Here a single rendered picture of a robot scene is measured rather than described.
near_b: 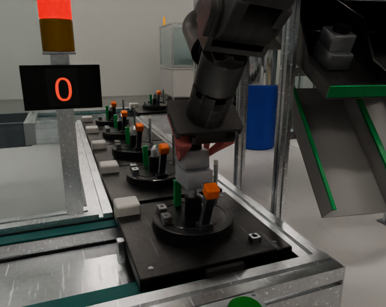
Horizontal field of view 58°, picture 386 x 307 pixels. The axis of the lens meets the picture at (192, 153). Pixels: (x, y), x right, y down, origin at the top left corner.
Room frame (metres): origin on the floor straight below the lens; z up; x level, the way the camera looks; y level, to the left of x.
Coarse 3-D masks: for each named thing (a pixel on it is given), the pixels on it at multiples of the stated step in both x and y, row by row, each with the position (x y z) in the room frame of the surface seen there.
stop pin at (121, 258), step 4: (116, 240) 0.51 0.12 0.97; (120, 240) 0.51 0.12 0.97; (116, 244) 0.51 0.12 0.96; (120, 244) 0.50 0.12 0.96; (124, 244) 0.50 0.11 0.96; (120, 248) 0.50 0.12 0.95; (124, 248) 0.50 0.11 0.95; (120, 252) 0.50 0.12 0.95; (124, 252) 0.50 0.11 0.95; (120, 256) 0.50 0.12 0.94; (124, 256) 0.50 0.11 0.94; (120, 260) 0.50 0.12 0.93; (124, 260) 0.50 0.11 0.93
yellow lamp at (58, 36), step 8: (40, 24) 0.58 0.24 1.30; (48, 24) 0.57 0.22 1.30; (56, 24) 0.57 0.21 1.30; (64, 24) 0.58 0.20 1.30; (72, 24) 0.60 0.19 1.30; (40, 32) 0.58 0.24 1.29; (48, 32) 0.57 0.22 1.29; (56, 32) 0.57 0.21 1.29; (64, 32) 0.58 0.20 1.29; (72, 32) 0.59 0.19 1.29; (48, 40) 0.57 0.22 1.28; (56, 40) 0.57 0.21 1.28; (64, 40) 0.58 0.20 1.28; (72, 40) 0.59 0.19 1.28; (48, 48) 0.57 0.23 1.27; (56, 48) 0.57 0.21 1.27; (64, 48) 0.58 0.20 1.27; (72, 48) 0.59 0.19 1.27
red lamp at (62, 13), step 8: (40, 0) 0.57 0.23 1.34; (48, 0) 0.57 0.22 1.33; (56, 0) 0.57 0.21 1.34; (64, 0) 0.58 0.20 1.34; (40, 8) 0.57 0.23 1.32; (48, 8) 0.57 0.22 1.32; (56, 8) 0.57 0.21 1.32; (64, 8) 0.58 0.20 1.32; (40, 16) 0.58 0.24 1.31; (48, 16) 0.57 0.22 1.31; (56, 16) 0.57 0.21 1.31; (64, 16) 0.58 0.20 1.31
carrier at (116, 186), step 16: (112, 160) 0.87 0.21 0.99; (144, 160) 0.82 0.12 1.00; (112, 176) 0.80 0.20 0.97; (128, 176) 0.75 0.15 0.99; (144, 176) 0.75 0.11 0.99; (160, 176) 0.73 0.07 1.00; (112, 192) 0.70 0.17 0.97; (128, 192) 0.70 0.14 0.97; (144, 192) 0.70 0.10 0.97; (160, 192) 0.70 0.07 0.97; (112, 208) 0.64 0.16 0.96
